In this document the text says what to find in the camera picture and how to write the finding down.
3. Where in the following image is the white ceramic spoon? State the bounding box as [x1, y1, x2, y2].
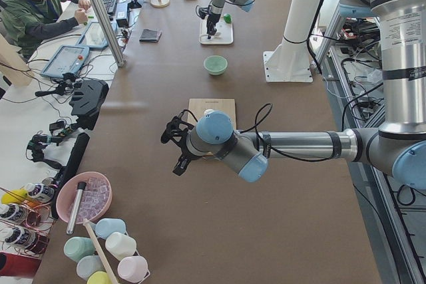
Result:
[199, 32, 221, 39]

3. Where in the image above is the green lime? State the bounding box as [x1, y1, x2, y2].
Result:
[223, 13, 232, 24]

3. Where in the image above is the wooden rack handle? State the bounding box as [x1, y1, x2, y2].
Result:
[83, 219, 119, 284]

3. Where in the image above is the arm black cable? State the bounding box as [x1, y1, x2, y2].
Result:
[239, 102, 335, 162]

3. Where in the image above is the black long bar device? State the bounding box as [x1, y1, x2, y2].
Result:
[51, 132, 90, 219]

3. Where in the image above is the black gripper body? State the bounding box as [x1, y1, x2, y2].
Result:
[196, 5, 221, 32]
[160, 109, 195, 163]

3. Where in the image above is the mint green cup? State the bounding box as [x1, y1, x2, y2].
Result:
[63, 237, 95, 263]

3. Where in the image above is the seated person green jacket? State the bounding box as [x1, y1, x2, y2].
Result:
[2, 0, 91, 59]

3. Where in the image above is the folded grey cloth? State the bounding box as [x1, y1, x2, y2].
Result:
[139, 29, 162, 43]

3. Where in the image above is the white steamed bun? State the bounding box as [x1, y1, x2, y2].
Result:
[204, 109, 214, 116]

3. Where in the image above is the mint green bowl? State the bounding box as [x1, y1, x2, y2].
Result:
[203, 55, 228, 76]

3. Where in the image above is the copper wire bottle rack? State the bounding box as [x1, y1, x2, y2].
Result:
[1, 183, 55, 258]

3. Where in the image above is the blue teach pendant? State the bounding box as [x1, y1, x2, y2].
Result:
[76, 21, 108, 50]
[41, 45, 90, 78]

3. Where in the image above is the pink cup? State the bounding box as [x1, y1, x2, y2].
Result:
[117, 255, 149, 283]

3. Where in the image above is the wooden cutting board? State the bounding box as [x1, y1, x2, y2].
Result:
[186, 98, 236, 130]

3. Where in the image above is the pink bowl of ice cubes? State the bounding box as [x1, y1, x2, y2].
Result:
[56, 172, 112, 224]

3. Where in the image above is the yellow cup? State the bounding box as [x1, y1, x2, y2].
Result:
[87, 271, 111, 284]

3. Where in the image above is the steel muddler black tip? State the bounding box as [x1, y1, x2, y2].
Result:
[66, 182, 87, 235]

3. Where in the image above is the cream rabbit tray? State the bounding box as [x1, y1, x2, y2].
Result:
[199, 15, 234, 45]

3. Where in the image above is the blue teach pendant near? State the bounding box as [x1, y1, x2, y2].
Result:
[41, 45, 90, 78]

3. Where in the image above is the aluminium frame post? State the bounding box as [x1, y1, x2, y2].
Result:
[90, 0, 125, 68]

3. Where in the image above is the white cup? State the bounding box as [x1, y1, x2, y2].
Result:
[105, 232, 136, 261]

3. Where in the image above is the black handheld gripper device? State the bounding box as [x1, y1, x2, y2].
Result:
[25, 119, 81, 170]

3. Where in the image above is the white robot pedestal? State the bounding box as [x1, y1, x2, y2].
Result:
[264, 0, 322, 82]

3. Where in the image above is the pale blue cup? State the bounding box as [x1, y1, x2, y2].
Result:
[76, 255, 105, 280]

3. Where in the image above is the light blue cup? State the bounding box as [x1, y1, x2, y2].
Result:
[95, 218, 126, 239]

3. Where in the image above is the blue teach pendant far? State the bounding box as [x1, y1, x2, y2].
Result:
[76, 21, 108, 50]

